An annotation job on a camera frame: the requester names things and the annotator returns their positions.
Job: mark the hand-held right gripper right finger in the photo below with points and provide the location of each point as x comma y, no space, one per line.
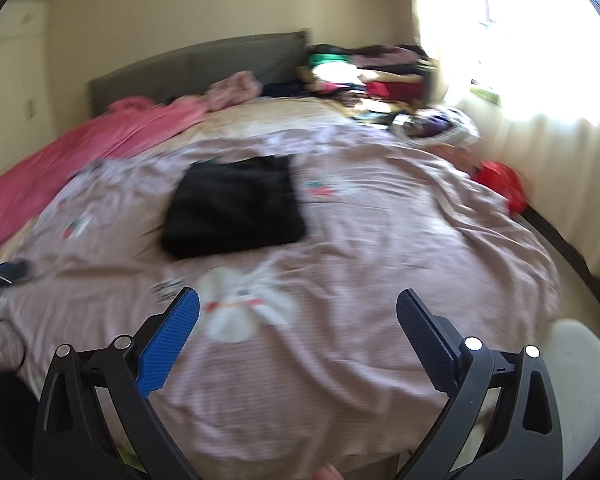
425,340

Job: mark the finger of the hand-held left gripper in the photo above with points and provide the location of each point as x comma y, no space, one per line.
5,271

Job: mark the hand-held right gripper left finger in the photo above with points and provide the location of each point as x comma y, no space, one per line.
170,345

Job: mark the black t-shirt orange print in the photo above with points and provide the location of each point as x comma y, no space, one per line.
235,205

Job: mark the white plastic bag of clothes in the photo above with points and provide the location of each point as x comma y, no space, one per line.
445,125

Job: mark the pile of folded clothes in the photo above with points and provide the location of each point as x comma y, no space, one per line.
380,75

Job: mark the person's right hand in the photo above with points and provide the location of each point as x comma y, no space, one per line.
330,472

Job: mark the lilac printed blanket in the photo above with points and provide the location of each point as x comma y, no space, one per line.
380,240

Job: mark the pink quilt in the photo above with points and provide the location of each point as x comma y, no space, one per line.
55,160

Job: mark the white round stool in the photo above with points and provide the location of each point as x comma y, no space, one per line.
580,360

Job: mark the red bag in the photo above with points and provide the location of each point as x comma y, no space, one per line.
500,182

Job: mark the cream wardrobe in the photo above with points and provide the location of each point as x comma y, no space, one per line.
10,85

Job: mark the cream curtain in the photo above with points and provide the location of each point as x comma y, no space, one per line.
555,170

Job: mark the green item on windowsill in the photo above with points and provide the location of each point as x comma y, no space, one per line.
486,95

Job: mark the pink fluffy garment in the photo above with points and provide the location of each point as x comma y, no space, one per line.
232,90

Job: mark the grey quilted headboard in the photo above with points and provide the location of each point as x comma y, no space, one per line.
180,70

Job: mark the navy garment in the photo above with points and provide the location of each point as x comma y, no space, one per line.
285,89

